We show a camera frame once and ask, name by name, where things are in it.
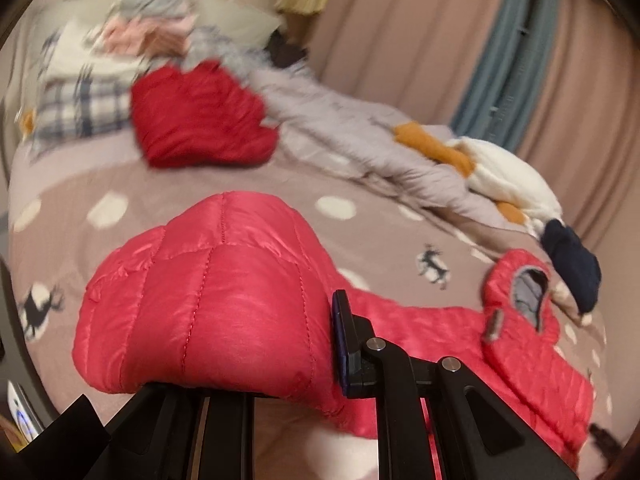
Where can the grey fuzzy garment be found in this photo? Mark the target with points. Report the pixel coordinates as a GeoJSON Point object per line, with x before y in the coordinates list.
{"type": "Point", "coordinates": [225, 52]}

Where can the beige pillow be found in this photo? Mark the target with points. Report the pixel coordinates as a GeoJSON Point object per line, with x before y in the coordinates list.
{"type": "Point", "coordinates": [235, 17]}

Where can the pink puffer jacket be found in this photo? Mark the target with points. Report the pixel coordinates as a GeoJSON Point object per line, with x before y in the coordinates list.
{"type": "Point", "coordinates": [215, 310]}

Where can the white orange navy fleece jacket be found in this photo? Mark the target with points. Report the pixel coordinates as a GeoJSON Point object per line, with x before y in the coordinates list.
{"type": "Point", "coordinates": [510, 180]}

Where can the pink folded clothes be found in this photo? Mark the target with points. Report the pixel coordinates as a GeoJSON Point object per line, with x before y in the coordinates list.
{"type": "Point", "coordinates": [150, 35]}

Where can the pink curtain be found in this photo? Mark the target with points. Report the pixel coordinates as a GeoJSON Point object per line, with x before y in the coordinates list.
{"type": "Point", "coordinates": [590, 135]}
{"type": "Point", "coordinates": [400, 35]}

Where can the dark red folded jacket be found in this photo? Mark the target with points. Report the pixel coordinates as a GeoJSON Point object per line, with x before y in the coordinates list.
{"type": "Point", "coordinates": [200, 115]}

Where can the plaid folded cloth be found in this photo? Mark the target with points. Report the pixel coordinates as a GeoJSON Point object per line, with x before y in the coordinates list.
{"type": "Point", "coordinates": [85, 100]}

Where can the white device with blue light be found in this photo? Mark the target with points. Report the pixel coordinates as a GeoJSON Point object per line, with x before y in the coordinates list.
{"type": "Point", "coordinates": [22, 410]}

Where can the grey quilted jacket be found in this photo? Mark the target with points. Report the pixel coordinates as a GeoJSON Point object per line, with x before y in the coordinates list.
{"type": "Point", "coordinates": [350, 125]}

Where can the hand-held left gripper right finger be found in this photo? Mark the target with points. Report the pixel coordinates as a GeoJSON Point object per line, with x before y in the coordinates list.
{"type": "Point", "coordinates": [342, 345]}

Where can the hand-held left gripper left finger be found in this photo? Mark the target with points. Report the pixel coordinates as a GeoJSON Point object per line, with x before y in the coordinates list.
{"type": "Point", "coordinates": [225, 435]}

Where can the brown dotted deer blanket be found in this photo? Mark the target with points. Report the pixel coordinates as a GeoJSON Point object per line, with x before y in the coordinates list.
{"type": "Point", "coordinates": [350, 240]}

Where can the dark cloth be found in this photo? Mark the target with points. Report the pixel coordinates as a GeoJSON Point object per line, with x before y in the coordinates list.
{"type": "Point", "coordinates": [286, 51]}

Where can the blue-grey curtain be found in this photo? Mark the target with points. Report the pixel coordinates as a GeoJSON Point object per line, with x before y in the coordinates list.
{"type": "Point", "coordinates": [505, 55]}

